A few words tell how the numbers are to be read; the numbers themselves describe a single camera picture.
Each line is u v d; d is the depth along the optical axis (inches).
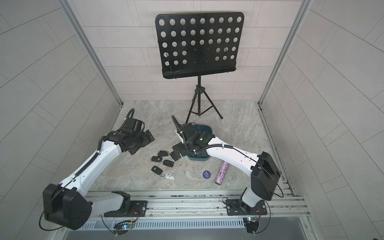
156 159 34.1
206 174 32.4
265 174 16.1
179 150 26.6
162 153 35.2
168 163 33.4
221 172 31.3
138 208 27.5
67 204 14.7
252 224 26.9
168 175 31.8
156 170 32.5
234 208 26.5
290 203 28.7
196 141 22.3
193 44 26.0
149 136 28.9
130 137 22.5
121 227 25.9
